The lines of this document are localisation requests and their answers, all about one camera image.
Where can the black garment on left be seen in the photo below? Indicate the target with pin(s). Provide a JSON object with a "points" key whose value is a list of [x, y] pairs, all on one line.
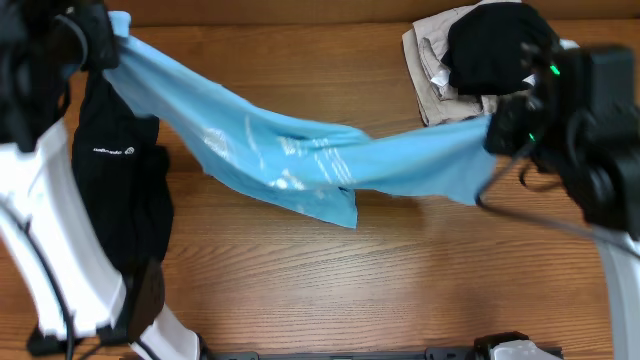
{"points": [[120, 172]]}

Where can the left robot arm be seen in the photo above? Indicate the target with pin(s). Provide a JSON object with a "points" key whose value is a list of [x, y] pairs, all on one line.
{"points": [[77, 292]]}

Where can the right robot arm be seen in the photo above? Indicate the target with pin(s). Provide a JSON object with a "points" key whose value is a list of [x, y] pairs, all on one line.
{"points": [[580, 122]]}

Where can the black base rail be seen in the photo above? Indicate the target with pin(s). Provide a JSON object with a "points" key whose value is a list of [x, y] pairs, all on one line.
{"points": [[512, 345]]}

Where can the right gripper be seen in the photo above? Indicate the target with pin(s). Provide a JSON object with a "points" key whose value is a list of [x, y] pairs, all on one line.
{"points": [[511, 117]]}

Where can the light blue t-shirt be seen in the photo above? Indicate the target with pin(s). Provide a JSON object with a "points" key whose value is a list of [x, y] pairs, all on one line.
{"points": [[309, 167]]}

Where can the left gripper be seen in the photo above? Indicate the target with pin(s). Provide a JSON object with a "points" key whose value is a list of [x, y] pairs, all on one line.
{"points": [[98, 38]]}

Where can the folded beige shirt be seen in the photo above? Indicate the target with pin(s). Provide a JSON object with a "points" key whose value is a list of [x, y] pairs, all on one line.
{"points": [[424, 46]]}

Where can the folded black shirt on stack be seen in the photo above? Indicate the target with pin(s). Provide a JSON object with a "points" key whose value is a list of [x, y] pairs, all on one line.
{"points": [[484, 47]]}

